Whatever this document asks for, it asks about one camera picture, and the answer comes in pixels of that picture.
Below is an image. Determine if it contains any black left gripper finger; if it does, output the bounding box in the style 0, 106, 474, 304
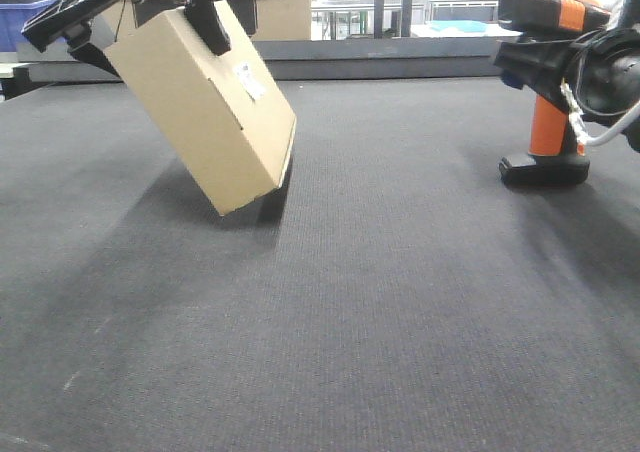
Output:
184, 0, 231, 56
66, 21, 120, 77

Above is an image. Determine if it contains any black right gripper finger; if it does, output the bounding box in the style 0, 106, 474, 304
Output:
493, 41, 574, 103

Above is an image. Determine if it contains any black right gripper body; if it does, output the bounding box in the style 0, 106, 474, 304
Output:
569, 28, 639, 151

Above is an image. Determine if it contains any orange black barcode scanner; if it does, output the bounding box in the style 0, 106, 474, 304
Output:
493, 0, 609, 187

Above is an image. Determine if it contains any small brown cardboard package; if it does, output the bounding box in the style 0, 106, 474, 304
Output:
104, 1, 297, 215

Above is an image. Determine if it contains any large brown cardboard box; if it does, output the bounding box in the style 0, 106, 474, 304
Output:
101, 0, 311, 41

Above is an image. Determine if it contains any blue plastic crate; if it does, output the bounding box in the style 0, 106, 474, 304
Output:
0, 0, 57, 52

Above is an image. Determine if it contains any blue flat sheet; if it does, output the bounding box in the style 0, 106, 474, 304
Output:
429, 20, 488, 34

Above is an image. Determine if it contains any black foam table border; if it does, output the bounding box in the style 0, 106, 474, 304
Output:
15, 36, 502, 83

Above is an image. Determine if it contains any white cable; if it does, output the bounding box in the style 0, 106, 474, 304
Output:
559, 81, 640, 148

